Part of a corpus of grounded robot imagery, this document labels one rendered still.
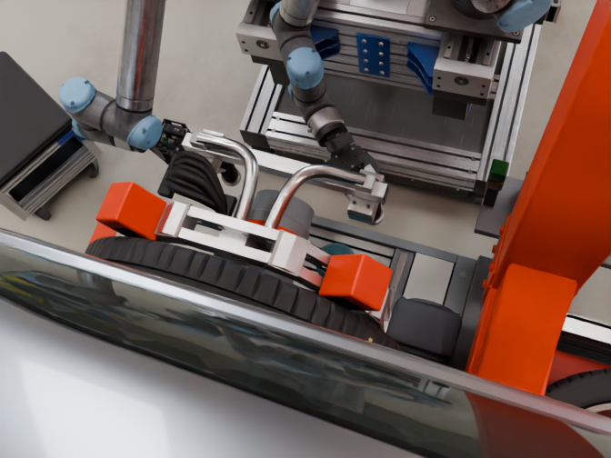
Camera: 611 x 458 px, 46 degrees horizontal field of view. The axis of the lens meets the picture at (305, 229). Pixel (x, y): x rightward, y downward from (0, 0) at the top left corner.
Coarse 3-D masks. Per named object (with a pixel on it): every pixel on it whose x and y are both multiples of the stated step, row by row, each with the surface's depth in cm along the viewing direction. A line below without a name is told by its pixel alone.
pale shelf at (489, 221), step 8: (504, 184) 189; (512, 184) 188; (520, 184) 188; (504, 192) 188; (512, 192) 188; (496, 200) 187; (504, 200) 187; (512, 200) 187; (480, 208) 187; (488, 208) 187; (496, 208) 187; (504, 208) 186; (512, 208) 186; (480, 216) 186; (488, 216) 186; (496, 216) 186; (504, 216) 186; (480, 224) 186; (488, 224) 185; (496, 224) 185; (504, 224) 185; (480, 232) 186; (488, 232) 185; (496, 232) 184; (608, 256) 179; (608, 264) 178
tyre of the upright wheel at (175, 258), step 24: (96, 240) 129; (120, 240) 121; (144, 240) 118; (144, 264) 115; (168, 264) 114; (192, 264) 113; (216, 264) 112; (240, 264) 113; (216, 288) 112; (240, 288) 111; (264, 288) 112; (288, 288) 113; (288, 312) 112; (312, 312) 113; (336, 312) 115; (360, 336) 118; (384, 336) 123
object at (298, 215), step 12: (264, 192) 146; (276, 192) 145; (264, 204) 144; (288, 204) 144; (300, 204) 145; (252, 216) 144; (264, 216) 143; (288, 216) 143; (300, 216) 145; (312, 216) 149; (288, 228) 142; (300, 228) 144; (276, 276) 140
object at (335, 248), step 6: (324, 246) 159; (330, 246) 158; (336, 246) 157; (342, 246) 157; (330, 252) 157; (336, 252) 157; (342, 252) 157; (348, 252) 157; (318, 270) 157; (324, 276) 156
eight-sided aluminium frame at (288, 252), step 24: (168, 216) 123; (192, 216) 122; (216, 216) 122; (168, 240) 124; (192, 240) 121; (216, 240) 120; (264, 240) 121; (288, 240) 119; (264, 264) 119; (288, 264) 117; (312, 288) 123; (360, 312) 127; (384, 312) 131
